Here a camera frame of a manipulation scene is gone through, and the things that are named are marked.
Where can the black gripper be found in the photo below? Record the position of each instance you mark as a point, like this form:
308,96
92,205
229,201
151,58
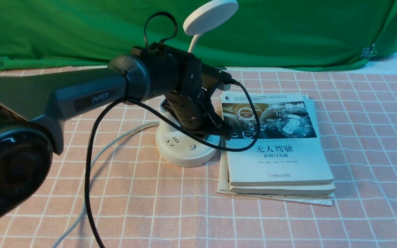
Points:
190,104

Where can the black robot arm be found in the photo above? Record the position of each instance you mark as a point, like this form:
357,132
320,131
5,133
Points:
33,109

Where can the white desk lamp with sockets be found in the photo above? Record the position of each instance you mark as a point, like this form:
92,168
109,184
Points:
174,146

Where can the bottom thin booklet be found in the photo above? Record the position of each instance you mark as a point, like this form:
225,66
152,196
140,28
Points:
287,162

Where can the green backdrop cloth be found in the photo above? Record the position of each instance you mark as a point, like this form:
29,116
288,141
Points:
309,35

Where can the top self-driving book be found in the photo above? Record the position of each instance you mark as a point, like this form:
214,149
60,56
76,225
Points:
277,158

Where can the pink checkered tablecloth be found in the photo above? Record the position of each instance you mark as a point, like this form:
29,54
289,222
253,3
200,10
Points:
141,201

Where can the middle book in stack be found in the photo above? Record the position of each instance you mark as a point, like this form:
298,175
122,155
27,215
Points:
288,189

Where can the metal binder clip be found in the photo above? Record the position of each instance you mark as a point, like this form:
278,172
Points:
368,52

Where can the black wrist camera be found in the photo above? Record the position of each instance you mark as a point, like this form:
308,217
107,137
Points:
214,78

